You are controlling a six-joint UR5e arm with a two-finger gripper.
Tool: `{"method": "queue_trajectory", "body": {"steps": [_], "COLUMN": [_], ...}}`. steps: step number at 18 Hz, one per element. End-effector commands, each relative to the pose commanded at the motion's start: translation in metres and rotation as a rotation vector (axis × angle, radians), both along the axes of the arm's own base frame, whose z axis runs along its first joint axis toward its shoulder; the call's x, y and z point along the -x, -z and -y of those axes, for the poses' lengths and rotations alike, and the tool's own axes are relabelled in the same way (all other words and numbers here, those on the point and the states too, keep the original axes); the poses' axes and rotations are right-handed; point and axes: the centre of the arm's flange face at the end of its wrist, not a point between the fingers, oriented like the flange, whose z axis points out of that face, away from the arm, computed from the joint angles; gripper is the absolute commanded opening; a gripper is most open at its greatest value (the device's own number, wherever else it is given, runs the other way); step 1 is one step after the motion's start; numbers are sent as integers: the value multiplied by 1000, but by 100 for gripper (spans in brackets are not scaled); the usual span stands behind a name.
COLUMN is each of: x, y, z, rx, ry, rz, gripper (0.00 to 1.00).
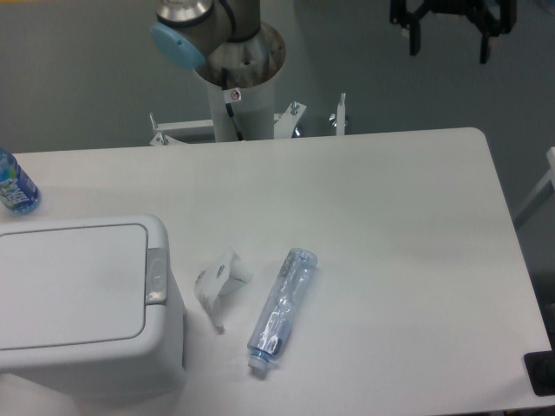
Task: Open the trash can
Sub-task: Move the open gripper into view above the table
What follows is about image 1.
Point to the white trash can body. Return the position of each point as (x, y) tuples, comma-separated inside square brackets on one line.
[(153, 361)]

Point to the crumpled white paper wrapper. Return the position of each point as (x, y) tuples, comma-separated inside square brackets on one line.
[(220, 278)]

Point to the silver robot arm blue cap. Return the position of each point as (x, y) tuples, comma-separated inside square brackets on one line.
[(228, 45)]

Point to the blue labelled water bottle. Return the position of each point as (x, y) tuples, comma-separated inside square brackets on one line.
[(19, 193)]

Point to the white frame at right edge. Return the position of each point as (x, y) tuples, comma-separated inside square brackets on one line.
[(537, 196)]

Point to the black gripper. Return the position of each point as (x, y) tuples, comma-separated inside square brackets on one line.
[(476, 12)]

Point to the empty clear plastic bottle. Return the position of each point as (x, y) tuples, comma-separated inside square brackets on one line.
[(274, 325)]

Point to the white pedestal base frame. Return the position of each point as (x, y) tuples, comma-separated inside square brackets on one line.
[(287, 125)]

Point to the black device at table edge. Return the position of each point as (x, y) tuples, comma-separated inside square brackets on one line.
[(540, 369)]

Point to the grey lid push button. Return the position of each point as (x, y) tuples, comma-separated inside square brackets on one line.
[(156, 276)]

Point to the white trash can lid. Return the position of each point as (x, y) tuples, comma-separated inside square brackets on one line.
[(72, 286)]

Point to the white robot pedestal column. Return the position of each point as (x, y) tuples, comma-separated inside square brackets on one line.
[(246, 110)]

